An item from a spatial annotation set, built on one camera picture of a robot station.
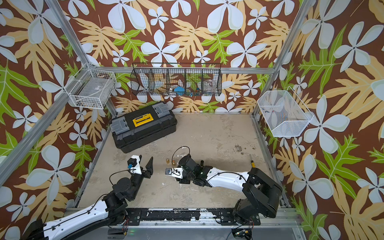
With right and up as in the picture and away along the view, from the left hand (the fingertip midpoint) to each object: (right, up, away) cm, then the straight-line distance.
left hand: (147, 156), depth 76 cm
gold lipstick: (+8, -6, +17) cm, 20 cm away
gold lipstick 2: (+12, -7, +13) cm, 19 cm away
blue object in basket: (+15, +39, +20) cm, 47 cm away
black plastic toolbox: (-7, +15, +14) cm, 22 cm away
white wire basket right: (+77, +23, +8) cm, 80 cm away
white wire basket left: (-37, +38, +11) cm, 54 cm away
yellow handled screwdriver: (+62, -8, +16) cm, 64 cm away
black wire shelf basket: (+12, +47, +22) cm, 53 cm away
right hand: (+14, -10, +8) cm, 18 cm away
